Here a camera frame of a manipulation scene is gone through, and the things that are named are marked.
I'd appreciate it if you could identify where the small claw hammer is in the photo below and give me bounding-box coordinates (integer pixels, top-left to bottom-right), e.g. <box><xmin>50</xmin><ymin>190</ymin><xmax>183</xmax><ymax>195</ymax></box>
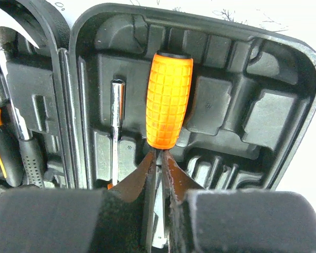
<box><xmin>0</xmin><ymin>8</ymin><xmax>47</xmax><ymax>188</ymax></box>

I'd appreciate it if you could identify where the black handled screwdriver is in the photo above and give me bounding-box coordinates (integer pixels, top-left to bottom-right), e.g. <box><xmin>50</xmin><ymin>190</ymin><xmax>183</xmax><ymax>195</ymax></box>
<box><xmin>110</xmin><ymin>79</ymin><xmax>125</xmax><ymax>186</ymax></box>

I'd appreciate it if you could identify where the orange handled screwdriver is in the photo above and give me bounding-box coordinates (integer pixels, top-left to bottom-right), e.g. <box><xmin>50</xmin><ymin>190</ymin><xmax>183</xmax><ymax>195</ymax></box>
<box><xmin>145</xmin><ymin>51</ymin><xmax>193</xmax><ymax>150</ymax></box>

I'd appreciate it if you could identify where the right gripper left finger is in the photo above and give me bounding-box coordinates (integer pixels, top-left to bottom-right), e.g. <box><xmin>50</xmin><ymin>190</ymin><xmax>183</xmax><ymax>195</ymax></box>
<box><xmin>0</xmin><ymin>151</ymin><xmax>156</xmax><ymax>252</ymax></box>

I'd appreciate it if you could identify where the black plastic tool case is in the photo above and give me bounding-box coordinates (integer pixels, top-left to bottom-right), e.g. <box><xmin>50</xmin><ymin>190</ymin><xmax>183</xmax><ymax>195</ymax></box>
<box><xmin>0</xmin><ymin>1</ymin><xmax>316</xmax><ymax>189</ymax></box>

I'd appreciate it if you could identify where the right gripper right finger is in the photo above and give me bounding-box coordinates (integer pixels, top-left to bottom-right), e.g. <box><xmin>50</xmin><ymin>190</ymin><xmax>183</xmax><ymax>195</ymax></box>
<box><xmin>162</xmin><ymin>151</ymin><xmax>316</xmax><ymax>252</ymax></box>

